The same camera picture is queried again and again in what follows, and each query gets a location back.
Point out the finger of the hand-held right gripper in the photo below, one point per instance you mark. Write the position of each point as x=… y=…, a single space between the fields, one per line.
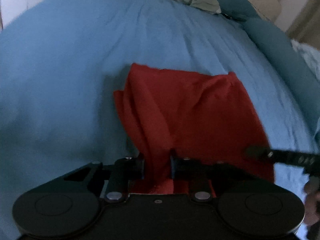
x=312 y=172
x=280 y=156

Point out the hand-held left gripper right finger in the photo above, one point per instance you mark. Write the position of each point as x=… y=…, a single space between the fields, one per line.
x=173 y=167

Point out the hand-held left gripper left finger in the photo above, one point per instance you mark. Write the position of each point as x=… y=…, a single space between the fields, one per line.
x=142 y=167

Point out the red knit sweater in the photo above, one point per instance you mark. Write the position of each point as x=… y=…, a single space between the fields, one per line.
x=190 y=110

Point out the person's right hand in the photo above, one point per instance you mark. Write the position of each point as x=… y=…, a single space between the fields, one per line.
x=312 y=202

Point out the light blue blanket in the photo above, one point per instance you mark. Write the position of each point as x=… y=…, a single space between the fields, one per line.
x=308 y=55

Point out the teal duvet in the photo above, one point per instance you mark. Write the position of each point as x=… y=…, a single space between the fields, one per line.
x=277 y=50

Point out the blue bed sheet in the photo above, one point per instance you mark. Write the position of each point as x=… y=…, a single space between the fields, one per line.
x=62 y=80

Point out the beige curtain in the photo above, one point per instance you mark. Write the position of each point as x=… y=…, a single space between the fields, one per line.
x=305 y=27

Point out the cream embroidered headboard cover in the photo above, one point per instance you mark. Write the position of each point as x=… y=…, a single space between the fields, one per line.
x=265 y=2

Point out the teal pillow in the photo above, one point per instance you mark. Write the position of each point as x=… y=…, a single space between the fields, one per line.
x=237 y=2

